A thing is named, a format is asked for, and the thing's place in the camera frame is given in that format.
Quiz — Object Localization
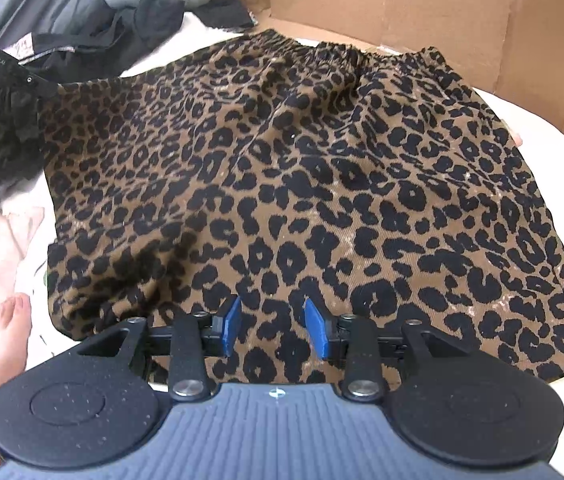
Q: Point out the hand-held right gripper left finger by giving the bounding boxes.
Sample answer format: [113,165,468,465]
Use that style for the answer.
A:
[76,296,243,403]

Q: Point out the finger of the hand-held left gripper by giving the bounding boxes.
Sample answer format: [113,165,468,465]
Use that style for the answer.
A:
[12,66,58,99]

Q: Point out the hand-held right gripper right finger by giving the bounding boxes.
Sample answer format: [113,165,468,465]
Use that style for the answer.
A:
[303,297,455,403]

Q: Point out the leopard print shorts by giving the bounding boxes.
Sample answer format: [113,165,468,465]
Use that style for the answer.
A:
[0,29,564,386]

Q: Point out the black cloth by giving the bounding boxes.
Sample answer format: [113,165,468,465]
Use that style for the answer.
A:
[12,0,257,83]

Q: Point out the cream printed blanket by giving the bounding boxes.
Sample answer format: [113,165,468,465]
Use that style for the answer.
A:
[0,12,564,461]

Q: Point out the brown cardboard box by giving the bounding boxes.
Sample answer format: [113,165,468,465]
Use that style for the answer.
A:
[202,0,564,166]

